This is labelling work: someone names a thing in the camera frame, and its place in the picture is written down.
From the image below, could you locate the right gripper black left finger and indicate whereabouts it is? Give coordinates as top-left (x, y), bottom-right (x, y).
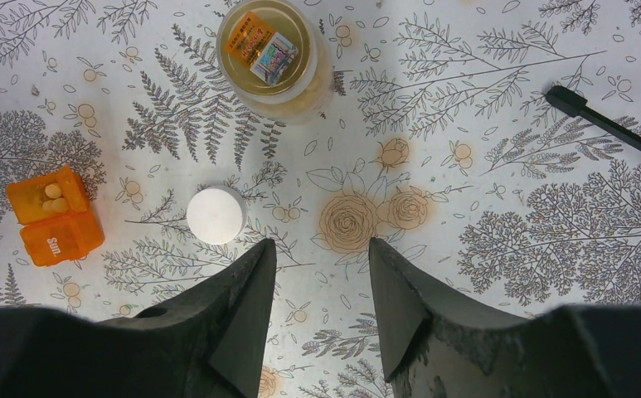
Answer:
top-left (0, 239), bottom-right (277, 397)

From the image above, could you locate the floral patterned mat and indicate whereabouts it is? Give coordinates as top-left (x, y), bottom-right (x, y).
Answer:
top-left (0, 1), bottom-right (641, 397)

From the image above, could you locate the microphone on black stand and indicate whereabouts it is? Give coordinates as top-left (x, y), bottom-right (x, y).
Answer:
top-left (545, 85), bottom-right (641, 152)

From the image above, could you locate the clear pill bottle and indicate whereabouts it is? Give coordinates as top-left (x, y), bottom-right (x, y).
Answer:
top-left (216, 0), bottom-right (333, 124)

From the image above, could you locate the orange pill organizer box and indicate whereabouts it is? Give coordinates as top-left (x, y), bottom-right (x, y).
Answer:
top-left (6, 165), bottom-right (104, 267)

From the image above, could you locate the white bottle cap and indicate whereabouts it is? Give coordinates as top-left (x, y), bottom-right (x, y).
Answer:
top-left (186, 186), bottom-right (248, 245)

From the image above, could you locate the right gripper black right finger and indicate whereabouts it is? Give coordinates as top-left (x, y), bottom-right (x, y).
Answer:
top-left (368, 238), bottom-right (641, 397)

